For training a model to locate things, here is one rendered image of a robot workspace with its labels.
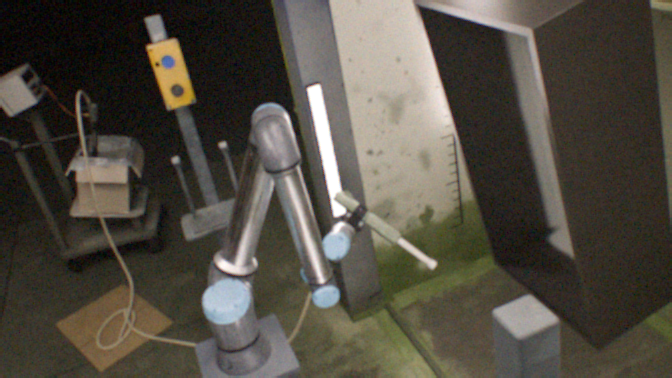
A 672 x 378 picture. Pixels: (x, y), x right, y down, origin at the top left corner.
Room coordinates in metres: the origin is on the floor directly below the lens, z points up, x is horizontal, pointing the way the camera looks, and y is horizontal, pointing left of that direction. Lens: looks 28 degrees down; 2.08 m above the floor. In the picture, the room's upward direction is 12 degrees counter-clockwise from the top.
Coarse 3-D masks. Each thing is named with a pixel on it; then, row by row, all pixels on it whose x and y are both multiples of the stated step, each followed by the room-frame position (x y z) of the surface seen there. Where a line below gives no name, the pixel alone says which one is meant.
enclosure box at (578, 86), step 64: (448, 0) 1.80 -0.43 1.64; (512, 0) 1.61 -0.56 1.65; (576, 0) 1.45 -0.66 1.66; (640, 0) 1.49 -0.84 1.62; (448, 64) 2.01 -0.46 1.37; (512, 64) 2.08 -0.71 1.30; (576, 64) 1.44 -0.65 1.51; (640, 64) 1.50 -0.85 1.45; (512, 128) 2.08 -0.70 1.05; (576, 128) 1.44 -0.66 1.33; (640, 128) 1.51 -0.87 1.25; (512, 192) 2.08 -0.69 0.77; (576, 192) 1.44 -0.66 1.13; (640, 192) 1.51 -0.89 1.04; (512, 256) 2.05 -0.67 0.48; (576, 256) 1.46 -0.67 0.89; (640, 256) 1.52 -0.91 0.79; (576, 320) 1.63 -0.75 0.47; (640, 320) 1.53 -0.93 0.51
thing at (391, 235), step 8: (336, 192) 2.13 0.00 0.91; (344, 192) 2.14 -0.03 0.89; (336, 200) 2.12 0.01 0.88; (344, 200) 2.10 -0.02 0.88; (352, 200) 2.11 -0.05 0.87; (344, 208) 2.10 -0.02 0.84; (352, 208) 2.09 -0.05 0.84; (368, 216) 2.06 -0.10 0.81; (376, 216) 2.08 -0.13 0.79; (368, 224) 2.05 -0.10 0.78; (376, 224) 2.04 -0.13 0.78; (384, 224) 2.04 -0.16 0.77; (384, 232) 2.02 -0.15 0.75; (392, 232) 2.01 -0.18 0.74; (392, 240) 2.00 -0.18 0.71; (400, 240) 2.00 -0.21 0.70; (408, 248) 1.98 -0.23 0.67; (424, 256) 1.96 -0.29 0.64; (432, 264) 1.93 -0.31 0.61
